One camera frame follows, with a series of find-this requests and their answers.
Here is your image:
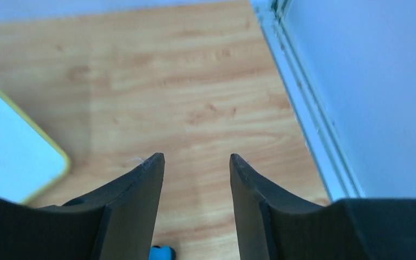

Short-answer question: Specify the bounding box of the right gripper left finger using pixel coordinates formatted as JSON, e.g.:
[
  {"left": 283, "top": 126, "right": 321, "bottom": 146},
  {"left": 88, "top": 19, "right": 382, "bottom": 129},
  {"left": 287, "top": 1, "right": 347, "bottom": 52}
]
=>
[{"left": 0, "top": 153, "right": 165, "bottom": 259}]

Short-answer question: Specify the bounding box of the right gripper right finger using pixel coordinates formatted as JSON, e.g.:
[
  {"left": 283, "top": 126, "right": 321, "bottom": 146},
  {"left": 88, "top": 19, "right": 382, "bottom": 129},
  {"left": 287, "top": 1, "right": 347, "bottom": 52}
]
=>
[{"left": 230, "top": 154, "right": 416, "bottom": 259}]

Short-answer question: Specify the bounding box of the blue whiteboard eraser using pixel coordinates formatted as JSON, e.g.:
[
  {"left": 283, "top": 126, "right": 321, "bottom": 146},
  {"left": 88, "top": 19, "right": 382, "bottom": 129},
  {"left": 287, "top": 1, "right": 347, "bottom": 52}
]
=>
[{"left": 148, "top": 245, "right": 176, "bottom": 260}]

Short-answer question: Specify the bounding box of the yellow framed whiteboard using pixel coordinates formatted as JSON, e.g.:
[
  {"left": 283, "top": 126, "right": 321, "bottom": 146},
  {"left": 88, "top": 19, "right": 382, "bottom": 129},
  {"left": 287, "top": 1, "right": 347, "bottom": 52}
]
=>
[{"left": 0, "top": 90, "right": 72, "bottom": 204}]

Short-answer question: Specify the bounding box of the right aluminium corner post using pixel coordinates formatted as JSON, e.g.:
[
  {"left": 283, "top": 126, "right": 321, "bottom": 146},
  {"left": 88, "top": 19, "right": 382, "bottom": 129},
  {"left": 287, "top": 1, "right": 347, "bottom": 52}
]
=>
[{"left": 251, "top": 1, "right": 366, "bottom": 201}]

